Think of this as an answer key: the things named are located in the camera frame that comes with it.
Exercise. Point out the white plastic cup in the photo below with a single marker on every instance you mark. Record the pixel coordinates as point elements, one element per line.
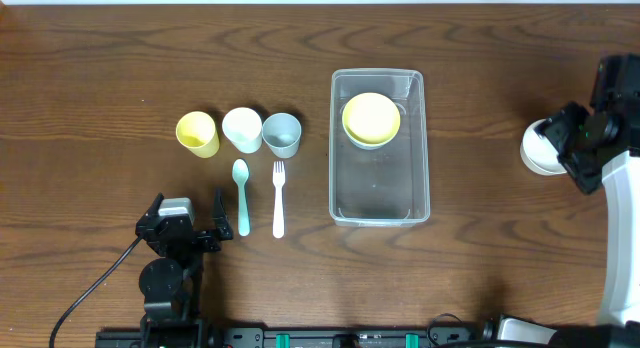
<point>242,126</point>

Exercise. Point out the mint green plastic spoon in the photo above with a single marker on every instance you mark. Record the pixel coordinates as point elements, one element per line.
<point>240,175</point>

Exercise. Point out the grey plastic bowl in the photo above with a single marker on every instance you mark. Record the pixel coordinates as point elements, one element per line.
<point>377,143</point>

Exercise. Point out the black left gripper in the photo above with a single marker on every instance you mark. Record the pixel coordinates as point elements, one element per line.
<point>201,239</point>

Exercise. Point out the yellow plastic bowl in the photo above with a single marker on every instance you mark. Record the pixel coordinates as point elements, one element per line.
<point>370,115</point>

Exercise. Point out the yellow plastic cup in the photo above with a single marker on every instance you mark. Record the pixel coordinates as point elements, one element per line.
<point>197,132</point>

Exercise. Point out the grey plastic cup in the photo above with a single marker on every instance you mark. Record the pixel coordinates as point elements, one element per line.
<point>282,133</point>

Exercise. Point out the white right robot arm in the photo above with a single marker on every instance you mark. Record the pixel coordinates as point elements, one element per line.
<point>618,318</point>

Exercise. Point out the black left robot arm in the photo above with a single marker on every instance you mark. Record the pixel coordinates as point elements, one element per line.
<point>171,284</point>

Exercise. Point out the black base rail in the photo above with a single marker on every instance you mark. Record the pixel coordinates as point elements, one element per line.
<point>259,338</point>

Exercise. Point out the clear plastic container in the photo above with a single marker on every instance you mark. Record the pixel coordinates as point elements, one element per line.
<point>386,186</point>

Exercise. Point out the white plastic bowl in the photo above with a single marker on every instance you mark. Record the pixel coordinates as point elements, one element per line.
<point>538,154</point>

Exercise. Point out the white plastic fork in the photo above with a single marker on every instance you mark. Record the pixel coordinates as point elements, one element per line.
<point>279,179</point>

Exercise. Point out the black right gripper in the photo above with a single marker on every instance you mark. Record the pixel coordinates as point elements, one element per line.
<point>558,130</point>

